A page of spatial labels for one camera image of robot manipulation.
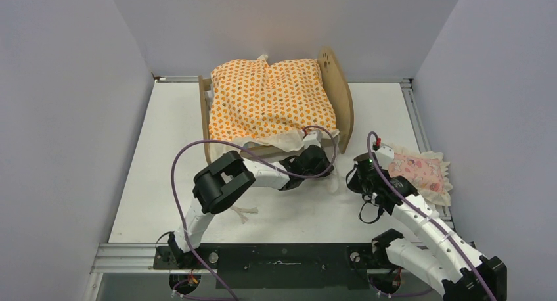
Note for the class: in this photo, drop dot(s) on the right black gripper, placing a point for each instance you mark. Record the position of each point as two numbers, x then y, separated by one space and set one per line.
354 183

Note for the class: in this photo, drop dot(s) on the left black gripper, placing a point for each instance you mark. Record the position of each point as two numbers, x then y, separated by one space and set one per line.
325 163

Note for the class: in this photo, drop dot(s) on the orange patterned pet mattress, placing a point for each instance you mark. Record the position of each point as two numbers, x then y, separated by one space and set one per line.
282 105

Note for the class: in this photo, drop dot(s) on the wooden pet bed frame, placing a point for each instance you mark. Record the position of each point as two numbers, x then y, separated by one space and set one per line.
337 94

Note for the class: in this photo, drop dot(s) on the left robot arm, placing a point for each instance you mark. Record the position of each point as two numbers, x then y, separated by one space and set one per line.
221 183

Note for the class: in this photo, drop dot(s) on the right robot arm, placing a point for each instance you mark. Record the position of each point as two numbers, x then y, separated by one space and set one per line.
453 268

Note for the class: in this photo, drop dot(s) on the pink frilled small pillow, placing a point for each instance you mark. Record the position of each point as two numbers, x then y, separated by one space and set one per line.
427 171

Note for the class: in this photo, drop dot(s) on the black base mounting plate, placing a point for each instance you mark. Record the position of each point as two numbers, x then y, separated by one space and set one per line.
282 266

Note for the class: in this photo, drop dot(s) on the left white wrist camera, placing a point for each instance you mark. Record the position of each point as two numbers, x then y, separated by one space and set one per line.
312 138

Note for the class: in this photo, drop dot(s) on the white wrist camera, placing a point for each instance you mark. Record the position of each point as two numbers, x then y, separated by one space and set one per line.
312 138
383 153

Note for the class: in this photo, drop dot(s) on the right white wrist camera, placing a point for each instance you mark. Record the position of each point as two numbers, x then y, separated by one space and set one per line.
383 153

